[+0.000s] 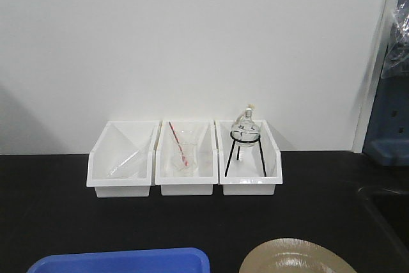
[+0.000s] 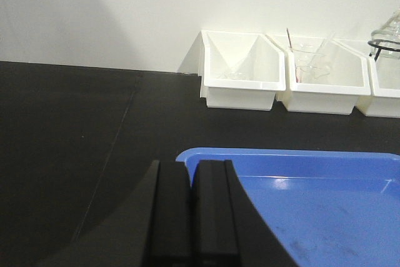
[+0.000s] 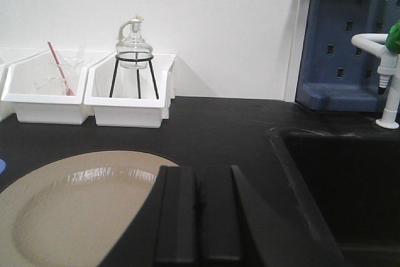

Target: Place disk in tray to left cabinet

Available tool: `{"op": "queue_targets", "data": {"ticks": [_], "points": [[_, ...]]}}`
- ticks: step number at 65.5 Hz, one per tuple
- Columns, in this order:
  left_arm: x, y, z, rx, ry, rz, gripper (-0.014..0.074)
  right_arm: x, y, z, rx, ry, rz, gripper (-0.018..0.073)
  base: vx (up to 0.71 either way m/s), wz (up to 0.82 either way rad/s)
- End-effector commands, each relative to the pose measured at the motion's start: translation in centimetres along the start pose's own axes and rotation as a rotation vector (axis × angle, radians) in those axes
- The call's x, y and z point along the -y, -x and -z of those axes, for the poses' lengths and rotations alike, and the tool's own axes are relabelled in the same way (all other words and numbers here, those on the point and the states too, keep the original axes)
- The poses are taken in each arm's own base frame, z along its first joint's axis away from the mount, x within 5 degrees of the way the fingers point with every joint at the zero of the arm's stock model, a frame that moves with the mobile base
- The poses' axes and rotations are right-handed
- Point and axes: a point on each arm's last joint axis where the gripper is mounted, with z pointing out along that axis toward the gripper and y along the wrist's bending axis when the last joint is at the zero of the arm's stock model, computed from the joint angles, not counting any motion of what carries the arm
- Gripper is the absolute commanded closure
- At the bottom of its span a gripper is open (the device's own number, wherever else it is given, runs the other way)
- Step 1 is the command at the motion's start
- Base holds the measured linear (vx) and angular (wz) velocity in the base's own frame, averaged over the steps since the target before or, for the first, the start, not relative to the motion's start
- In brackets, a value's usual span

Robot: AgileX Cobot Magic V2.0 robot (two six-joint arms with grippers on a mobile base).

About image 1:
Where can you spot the blue plastic tray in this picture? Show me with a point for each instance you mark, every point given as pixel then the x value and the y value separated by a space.
pixel 186 259

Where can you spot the beige plate black rim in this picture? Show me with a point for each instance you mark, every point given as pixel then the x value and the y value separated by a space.
pixel 293 255

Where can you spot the blue cabinet at right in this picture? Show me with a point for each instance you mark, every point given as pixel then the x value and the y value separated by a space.
pixel 386 139

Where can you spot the clear glass beaker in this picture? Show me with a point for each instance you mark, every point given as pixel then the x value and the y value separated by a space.
pixel 189 147

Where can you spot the middle white storage bin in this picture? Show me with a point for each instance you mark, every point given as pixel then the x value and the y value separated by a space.
pixel 206 173

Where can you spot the white storage bin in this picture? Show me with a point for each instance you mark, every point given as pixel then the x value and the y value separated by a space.
pixel 254 170
pixel 118 140
pixel 206 173

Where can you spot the glass alcohol lamp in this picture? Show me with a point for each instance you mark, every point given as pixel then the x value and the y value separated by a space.
pixel 244 126

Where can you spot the red striped glass rod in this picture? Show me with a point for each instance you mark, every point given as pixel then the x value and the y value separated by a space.
pixel 183 156

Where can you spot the right white storage bin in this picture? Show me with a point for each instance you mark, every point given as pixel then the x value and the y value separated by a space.
pixel 254 170

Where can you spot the clear glass tube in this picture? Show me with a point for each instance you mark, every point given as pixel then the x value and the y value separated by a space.
pixel 128 167

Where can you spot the left white storage bin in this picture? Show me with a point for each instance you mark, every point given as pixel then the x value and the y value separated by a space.
pixel 118 140

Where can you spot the clear plastic bag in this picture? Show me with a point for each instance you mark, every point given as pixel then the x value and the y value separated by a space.
pixel 396 60

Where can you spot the black wire tripod stand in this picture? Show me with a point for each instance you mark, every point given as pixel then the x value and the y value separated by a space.
pixel 243 142

